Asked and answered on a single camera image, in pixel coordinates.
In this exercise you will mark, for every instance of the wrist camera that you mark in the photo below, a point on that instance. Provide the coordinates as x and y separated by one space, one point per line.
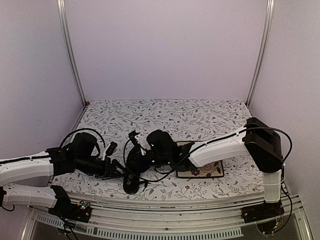
132 137
109 150

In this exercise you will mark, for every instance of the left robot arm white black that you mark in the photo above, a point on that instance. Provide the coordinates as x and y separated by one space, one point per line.
81 154

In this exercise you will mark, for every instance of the front aluminium rail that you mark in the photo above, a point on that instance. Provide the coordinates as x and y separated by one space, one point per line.
200 219

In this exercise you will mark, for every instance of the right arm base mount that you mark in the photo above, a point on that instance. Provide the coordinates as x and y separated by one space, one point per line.
261 211

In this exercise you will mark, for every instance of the aluminium frame post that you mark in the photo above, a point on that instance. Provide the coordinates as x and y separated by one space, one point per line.
267 25
61 7

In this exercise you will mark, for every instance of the floral patterned table mat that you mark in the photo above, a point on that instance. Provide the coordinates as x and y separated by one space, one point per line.
184 120

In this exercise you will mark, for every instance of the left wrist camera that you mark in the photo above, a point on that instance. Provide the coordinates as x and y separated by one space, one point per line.
109 150

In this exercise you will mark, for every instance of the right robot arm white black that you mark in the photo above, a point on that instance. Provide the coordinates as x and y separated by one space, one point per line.
261 142

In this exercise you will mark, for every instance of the floral square plate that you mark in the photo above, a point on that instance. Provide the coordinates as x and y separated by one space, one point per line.
202 171

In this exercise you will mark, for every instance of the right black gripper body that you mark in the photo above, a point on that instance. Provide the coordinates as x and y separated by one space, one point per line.
142 165

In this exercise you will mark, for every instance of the right aluminium frame post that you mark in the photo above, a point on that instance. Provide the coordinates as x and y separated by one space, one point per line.
267 25

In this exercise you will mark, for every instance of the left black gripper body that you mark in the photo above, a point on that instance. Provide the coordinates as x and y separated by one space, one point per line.
105 173

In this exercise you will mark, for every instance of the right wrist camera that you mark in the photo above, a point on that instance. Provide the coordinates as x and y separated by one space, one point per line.
132 137

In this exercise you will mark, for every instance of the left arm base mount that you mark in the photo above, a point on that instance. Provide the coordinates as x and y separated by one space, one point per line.
80 212

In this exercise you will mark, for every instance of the left aluminium frame post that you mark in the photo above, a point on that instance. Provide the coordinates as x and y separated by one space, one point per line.
61 7

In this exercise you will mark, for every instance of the black canvas shoe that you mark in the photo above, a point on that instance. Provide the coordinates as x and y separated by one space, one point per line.
134 167

